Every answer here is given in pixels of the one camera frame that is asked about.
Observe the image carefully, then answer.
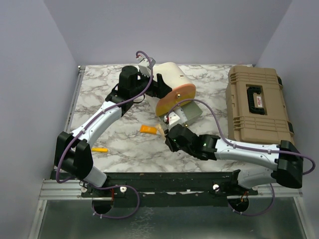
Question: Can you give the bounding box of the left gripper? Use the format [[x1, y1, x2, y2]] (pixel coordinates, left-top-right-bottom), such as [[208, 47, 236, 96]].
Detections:
[[131, 70, 172, 99]]

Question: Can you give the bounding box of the yellow drawer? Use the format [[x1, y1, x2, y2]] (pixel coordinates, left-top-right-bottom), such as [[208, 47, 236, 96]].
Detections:
[[155, 91, 195, 116]]

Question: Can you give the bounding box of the peach top drawer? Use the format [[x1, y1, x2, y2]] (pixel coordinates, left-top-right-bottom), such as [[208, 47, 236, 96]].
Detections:
[[156, 84, 196, 108]]

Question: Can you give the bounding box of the cream round drawer organizer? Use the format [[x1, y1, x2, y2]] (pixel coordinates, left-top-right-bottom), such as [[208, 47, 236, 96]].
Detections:
[[146, 62, 193, 112]]

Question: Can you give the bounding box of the beige gold concealer tube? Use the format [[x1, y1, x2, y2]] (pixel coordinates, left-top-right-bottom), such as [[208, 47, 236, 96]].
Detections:
[[156, 123, 168, 140]]

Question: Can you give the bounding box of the grey bottom drawer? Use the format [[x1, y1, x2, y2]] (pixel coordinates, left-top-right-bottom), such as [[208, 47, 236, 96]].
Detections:
[[161, 101, 202, 127]]

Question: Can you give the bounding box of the orange sunscreen tube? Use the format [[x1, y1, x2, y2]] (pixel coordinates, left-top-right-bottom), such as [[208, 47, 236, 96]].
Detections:
[[140, 125, 158, 134]]

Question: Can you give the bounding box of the white blue tube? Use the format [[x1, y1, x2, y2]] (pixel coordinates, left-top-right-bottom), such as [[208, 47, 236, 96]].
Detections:
[[176, 107, 188, 124]]

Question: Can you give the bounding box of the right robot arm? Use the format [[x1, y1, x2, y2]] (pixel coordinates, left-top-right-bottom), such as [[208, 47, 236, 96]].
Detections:
[[164, 124, 304, 195]]

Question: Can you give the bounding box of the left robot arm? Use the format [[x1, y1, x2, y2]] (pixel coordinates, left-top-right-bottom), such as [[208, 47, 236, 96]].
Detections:
[[54, 66, 172, 197]]

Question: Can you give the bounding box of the yellow mascara tube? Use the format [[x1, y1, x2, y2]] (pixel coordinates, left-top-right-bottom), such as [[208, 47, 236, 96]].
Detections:
[[91, 148, 109, 153]]

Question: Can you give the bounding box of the tan plastic tool case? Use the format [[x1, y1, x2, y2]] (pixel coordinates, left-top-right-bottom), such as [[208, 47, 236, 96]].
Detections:
[[226, 65, 294, 144]]

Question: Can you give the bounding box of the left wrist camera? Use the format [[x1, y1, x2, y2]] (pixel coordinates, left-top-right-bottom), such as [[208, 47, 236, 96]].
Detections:
[[136, 54, 156, 77]]

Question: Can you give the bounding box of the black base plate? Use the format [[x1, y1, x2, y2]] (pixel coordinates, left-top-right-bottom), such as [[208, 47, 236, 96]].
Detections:
[[81, 170, 257, 212]]

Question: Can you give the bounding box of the aluminium rail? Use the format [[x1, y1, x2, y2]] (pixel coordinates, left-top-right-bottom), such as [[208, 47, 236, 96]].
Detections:
[[39, 180, 303, 200]]

